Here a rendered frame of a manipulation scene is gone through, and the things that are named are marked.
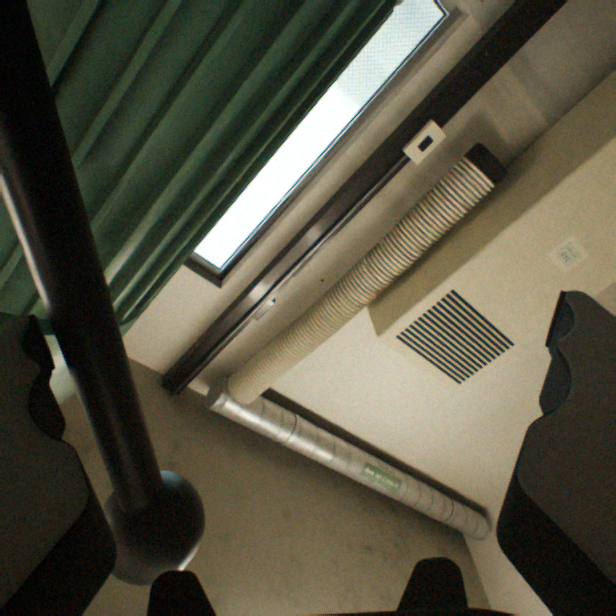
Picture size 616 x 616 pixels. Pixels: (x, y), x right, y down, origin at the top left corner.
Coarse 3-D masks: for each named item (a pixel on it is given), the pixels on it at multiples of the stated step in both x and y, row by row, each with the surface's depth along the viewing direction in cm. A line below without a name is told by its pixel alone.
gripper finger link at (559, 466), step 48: (576, 336) 9; (576, 384) 8; (528, 432) 7; (576, 432) 7; (528, 480) 6; (576, 480) 6; (528, 528) 6; (576, 528) 6; (528, 576) 7; (576, 576) 6
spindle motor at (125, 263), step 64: (64, 0) 12; (128, 0) 12; (192, 0) 13; (256, 0) 13; (320, 0) 15; (384, 0) 16; (64, 64) 13; (128, 64) 13; (192, 64) 14; (256, 64) 15; (320, 64) 17; (64, 128) 14; (128, 128) 15; (192, 128) 16; (256, 128) 18; (0, 192) 15; (128, 192) 16; (192, 192) 18; (0, 256) 16; (128, 256) 19; (0, 320) 18; (128, 320) 24; (64, 384) 24
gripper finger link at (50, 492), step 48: (0, 336) 10; (0, 384) 8; (48, 384) 9; (0, 432) 7; (48, 432) 9; (0, 480) 7; (48, 480) 7; (0, 528) 6; (48, 528) 6; (96, 528) 6; (0, 576) 5; (48, 576) 6; (96, 576) 7
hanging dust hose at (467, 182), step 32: (480, 160) 148; (448, 192) 154; (480, 192) 153; (416, 224) 160; (448, 224) 158; (384, 256) 165; (416, 256) 167; (352, 288) 172; (384, 288) 174; (320, 320) 180; (288, 352) 188; (256, 384) 196
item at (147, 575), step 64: (0, 0) 7; (0, 64) 7; (0, 128) 8; (64, 192) 9; (64, 256) 9; (64, 320) 10; (128, 384) 12; (128, 448) 12; (128, 512) 14; (192, 512) 15; (128, 576) 14
